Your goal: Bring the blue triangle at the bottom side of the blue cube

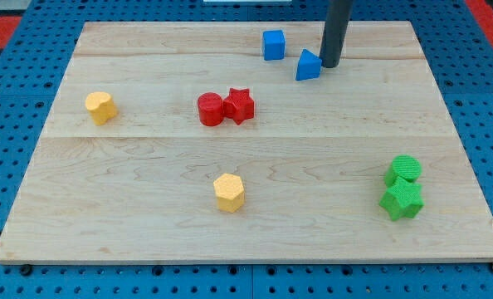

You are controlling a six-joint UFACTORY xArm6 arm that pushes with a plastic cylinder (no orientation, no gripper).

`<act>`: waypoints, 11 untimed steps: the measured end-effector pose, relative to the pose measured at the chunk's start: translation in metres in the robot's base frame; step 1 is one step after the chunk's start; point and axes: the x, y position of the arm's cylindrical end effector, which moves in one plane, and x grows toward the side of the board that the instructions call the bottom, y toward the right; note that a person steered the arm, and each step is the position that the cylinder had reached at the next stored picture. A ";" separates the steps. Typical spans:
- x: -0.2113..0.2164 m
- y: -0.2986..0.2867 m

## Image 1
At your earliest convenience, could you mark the green cylinder block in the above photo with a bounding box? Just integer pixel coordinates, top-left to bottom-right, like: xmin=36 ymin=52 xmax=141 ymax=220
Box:
xmin=383 ymin=154 xmax=422 ymax=187

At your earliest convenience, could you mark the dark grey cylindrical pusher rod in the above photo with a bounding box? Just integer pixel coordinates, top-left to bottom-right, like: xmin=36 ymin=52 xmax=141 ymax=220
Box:
xmin=320 ymin=0 xmax=354 ymax=68

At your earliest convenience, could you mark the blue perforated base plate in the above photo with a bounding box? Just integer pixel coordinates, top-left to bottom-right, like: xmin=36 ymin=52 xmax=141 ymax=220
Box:
xmin=0 ymin=0 xmax=493 ymax=298

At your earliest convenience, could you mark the blue cube block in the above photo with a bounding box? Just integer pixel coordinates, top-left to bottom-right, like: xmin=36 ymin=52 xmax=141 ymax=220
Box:
xmin=262 ymin=30 xmax=286 ymax=61

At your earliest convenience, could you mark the red cylinder block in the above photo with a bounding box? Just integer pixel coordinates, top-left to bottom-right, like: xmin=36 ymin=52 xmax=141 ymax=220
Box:
xmin=198 ymin=92 xmax=224 ymax=126

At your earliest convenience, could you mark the yellow hexagon block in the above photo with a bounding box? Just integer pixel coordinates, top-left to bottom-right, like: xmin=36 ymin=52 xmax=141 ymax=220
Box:
xmin=213 ymin=173 xmax=245 ymax=213

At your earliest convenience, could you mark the red star block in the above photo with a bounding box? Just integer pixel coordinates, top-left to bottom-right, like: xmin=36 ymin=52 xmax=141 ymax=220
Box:
xmin=223 ymin=88 xmax=255 ymax=125

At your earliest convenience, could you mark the yellow heart block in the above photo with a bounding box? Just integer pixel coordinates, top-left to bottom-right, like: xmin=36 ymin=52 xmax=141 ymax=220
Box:
xmin=85 ymin=91 xmax=118 ymax=125

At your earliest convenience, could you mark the light wooden board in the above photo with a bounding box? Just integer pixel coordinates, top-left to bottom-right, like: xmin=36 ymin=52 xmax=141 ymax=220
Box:
xmin=0 ymin=21 xmax=493 ymax=265

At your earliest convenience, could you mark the green star block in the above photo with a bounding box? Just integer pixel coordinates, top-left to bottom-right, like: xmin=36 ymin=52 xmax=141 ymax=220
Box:
xmin=379 ymin=177 xmax=425 ymax=221

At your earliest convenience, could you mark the blue triangle block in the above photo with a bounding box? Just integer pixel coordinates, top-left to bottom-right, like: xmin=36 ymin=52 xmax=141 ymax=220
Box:
xmin=295 ymin=49 xmax=322 ymax=81

